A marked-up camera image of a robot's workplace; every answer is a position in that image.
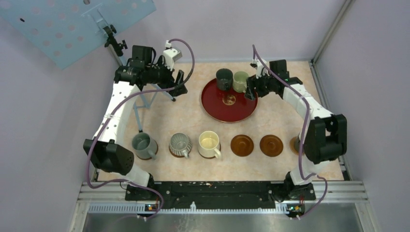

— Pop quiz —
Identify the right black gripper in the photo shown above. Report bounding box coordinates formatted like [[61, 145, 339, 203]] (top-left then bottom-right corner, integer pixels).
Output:
[[244, 70, 275, 101]]

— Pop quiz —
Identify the brown wooden coaster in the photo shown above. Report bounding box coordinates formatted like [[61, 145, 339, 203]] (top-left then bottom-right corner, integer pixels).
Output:
[[136, 140, 158, 160], [230, 134, 254, 157], [260, 135, 284, 157], [169, 148, 189, 159], [199, 151, 221, 160]]

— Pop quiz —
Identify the dark green cup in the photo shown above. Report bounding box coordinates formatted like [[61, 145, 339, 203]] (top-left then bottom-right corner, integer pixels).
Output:
[[216, 68, 233, 91]]

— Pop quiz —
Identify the light woven coaster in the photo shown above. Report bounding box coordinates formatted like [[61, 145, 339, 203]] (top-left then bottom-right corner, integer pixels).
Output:
[[289, 136, 298, 155]]

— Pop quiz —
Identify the cream yellow mug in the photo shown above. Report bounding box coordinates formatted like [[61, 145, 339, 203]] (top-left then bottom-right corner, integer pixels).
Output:
[[198, 131, 221, 154]]

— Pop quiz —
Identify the blue perforated board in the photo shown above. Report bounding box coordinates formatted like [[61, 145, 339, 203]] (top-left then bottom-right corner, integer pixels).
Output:
[[0, 0, 156, 69]]

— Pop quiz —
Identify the black cup white inside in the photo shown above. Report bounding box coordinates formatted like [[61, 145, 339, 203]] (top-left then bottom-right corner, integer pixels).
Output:
[[294, 137, 301, 152]]

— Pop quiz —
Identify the striped white grey cup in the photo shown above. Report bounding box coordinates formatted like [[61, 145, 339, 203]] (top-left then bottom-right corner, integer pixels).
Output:
[[169, 132, 192, 157]]

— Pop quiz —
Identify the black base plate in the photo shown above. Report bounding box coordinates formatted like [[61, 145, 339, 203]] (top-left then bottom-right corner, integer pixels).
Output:
[[125, 181, 316, 210]]

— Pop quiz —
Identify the light green cup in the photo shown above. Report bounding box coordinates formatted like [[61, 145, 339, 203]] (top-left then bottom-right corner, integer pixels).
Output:
[[233, 71, 249, 93]]

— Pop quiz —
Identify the red round tray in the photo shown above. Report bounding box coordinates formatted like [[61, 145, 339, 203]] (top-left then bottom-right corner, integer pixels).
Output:
[[201, 78, 258, 123]]

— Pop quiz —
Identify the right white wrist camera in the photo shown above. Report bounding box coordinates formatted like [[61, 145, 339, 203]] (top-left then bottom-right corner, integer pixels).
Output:
[[250, 58, 269, 79]]

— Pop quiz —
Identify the purple cable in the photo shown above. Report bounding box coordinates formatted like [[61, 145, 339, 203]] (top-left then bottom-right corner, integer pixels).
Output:
[[251, 44, 329, 220], [86, 38, 196, 221]]

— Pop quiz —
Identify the grey blue mug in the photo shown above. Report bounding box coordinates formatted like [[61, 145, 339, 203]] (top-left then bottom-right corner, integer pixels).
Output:
[[132, 132, 158, 160]]

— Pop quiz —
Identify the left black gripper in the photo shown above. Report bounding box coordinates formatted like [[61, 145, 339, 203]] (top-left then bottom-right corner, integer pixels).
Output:
[[145, 56, 187, 96]]

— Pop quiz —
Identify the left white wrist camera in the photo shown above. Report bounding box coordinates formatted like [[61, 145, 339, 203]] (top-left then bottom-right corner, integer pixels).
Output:
[[162, 40, 182, 71]]

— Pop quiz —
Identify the light blue tripod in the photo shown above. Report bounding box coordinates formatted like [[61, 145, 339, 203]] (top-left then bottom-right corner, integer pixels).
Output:
[[102, 25, 177, 133]]

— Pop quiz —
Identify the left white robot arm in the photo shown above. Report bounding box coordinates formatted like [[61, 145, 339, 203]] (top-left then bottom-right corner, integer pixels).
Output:
[[83, 40, 188, 200]]

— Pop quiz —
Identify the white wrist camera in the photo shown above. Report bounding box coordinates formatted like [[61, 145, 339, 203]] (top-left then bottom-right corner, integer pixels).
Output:
[[250, 58, 269, 79], [162, 40, 182, 71]]

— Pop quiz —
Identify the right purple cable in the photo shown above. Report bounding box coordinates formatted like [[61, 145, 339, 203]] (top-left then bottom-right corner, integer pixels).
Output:
[[251, 44, 329, 220]]

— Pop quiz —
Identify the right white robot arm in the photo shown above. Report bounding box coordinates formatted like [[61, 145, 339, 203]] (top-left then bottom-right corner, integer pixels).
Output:
[[245, 58, 347, 201]]

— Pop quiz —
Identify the aluminium frame rail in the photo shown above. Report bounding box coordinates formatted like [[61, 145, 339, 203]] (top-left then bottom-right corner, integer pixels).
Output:
[[69, 181, 381, 232]]

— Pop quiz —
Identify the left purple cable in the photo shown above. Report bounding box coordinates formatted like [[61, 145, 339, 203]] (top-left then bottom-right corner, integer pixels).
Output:
[[86, 38, 196, 221]]

